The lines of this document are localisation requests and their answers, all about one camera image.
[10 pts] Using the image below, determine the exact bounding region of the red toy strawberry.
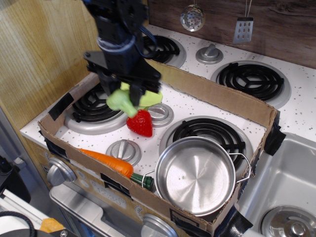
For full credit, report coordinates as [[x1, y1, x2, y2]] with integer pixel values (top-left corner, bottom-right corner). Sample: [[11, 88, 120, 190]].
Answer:
[[126, 109, 153, 137]]

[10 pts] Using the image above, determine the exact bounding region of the light green plastic plate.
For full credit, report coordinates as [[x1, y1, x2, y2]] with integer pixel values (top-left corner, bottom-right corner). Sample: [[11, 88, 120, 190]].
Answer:
[[120, 83, 163, 107]]

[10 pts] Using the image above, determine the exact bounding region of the silver oven knob left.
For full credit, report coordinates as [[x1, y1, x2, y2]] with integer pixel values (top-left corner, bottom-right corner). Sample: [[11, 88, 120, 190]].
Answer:
[[47, 158, 77, 187]]

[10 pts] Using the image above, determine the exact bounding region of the black burner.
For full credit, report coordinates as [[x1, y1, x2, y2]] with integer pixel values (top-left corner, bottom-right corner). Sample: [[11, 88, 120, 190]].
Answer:
[[143, 36, 186, 68], [64, 84, 127, 135], [158, 116, 253, 179], [210, 61, 291, 109]]

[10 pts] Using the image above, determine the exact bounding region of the silver oven door handle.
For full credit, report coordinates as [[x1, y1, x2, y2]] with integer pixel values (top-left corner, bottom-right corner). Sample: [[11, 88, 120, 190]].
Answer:
[[49, 184, 129, 237]]

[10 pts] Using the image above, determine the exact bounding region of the front left black burner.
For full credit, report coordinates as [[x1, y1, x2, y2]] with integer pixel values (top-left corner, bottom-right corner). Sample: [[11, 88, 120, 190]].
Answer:
[[64, 84, 127, 135]]

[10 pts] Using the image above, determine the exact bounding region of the back right black burner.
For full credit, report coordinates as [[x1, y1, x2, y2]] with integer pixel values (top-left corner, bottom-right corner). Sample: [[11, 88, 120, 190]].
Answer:
[[210, 61, 291, 109]]

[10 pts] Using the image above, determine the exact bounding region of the orange object bottom left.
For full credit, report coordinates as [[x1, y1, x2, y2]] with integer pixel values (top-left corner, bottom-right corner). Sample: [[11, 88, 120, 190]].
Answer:
[[39, 218, 64, 233]]

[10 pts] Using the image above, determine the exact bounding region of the silver oven knob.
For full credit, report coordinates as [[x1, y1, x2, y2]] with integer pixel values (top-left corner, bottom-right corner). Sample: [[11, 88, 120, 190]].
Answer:
[[141, 213, 178, 237], [47, 158, 77, 187]]

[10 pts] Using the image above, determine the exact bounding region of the black cable bottom left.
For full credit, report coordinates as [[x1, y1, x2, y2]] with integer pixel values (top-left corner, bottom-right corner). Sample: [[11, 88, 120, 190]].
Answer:
[[0, 211, 38, 237]]

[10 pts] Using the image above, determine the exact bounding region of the silver metal pot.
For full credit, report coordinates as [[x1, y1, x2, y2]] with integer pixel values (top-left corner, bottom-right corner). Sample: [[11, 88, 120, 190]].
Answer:
[[151, 136, 252, 217]]

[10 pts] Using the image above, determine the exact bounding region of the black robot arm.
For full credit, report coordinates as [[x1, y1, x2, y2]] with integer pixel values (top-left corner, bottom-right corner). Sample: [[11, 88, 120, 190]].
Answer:
[[83, 0, 161, 106]]

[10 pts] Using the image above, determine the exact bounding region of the silver stove knob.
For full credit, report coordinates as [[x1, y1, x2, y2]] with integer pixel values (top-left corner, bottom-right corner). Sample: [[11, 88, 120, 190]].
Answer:
[[106, 139, 141, 166], [148, 103, 174, 127], [196, 44, 224, 65]]

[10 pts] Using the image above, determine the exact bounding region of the green toy broccoli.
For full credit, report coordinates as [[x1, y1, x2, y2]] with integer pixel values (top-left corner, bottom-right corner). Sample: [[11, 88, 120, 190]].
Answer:
[[106, 89, 138, 118]]

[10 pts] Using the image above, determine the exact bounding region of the hanging silver strainer spoon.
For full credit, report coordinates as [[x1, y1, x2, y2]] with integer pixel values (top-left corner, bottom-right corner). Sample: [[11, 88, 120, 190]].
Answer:
[[180, 0, 205, 32]]

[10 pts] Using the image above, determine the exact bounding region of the silver sink drain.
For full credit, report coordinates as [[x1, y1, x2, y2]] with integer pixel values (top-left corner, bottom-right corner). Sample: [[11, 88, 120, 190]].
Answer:
[[260, 205, 316, 237]]

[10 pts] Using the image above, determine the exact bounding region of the hanging silver slotted spatula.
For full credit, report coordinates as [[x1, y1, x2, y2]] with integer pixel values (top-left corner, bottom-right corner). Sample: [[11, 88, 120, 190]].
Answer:
[[233, 0, 254, 44]]

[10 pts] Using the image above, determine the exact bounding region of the grey toy sink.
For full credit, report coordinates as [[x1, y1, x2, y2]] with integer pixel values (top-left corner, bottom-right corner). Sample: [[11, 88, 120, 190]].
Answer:
[[238, 133, 316, 237]]

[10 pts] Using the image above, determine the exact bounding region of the silver oven knob right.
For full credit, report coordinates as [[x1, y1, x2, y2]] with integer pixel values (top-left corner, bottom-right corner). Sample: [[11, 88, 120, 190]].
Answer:
[[141, 213, 178, 237]]

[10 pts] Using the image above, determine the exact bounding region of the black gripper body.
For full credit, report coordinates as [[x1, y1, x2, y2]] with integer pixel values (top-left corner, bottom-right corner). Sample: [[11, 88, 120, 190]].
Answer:
[[83, 36, 161, 93]]

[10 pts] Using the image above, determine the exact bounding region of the silver stove knob front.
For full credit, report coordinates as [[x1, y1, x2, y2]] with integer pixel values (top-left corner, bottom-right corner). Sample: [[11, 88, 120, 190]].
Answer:
[[106, 139, 141, 166]]

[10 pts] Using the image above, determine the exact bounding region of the orange toy carrot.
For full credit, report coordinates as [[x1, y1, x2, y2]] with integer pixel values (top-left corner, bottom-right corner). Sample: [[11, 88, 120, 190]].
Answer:
[[79, 148, 154, 190]]

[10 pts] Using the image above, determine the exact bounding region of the silver back stove knob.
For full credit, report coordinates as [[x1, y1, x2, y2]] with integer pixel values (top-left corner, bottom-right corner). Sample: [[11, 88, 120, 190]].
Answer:
[[196, 44, 224, 65]]

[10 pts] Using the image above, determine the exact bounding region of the silver stove knob centre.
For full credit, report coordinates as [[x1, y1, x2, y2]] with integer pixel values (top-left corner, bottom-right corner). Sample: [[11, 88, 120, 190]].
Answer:
[[148, 103, 174, 127]]

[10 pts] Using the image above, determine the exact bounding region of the front right black burner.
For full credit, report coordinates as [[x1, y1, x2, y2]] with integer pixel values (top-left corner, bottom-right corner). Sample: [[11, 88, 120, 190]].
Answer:
[[158, 116, 253, 179]]

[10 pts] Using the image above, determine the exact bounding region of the black device left edge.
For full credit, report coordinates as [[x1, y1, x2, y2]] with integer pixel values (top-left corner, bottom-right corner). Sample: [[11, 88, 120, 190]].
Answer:
[[0, 156, 31, 203]]

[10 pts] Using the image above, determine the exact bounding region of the back left black burner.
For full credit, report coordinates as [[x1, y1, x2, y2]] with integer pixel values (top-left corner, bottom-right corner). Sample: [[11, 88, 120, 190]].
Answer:
[[143, 36, 186, 68]]

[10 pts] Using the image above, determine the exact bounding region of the brown cardboard fence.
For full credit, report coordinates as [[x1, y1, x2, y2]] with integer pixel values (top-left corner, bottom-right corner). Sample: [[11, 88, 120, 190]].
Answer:
[[39, 60, 279, 237]]

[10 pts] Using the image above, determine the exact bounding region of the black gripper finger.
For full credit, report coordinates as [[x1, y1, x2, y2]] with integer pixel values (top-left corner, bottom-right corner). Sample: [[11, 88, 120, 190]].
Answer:
[[98, 72, 121, 96], [129, 84, 146, 106]]

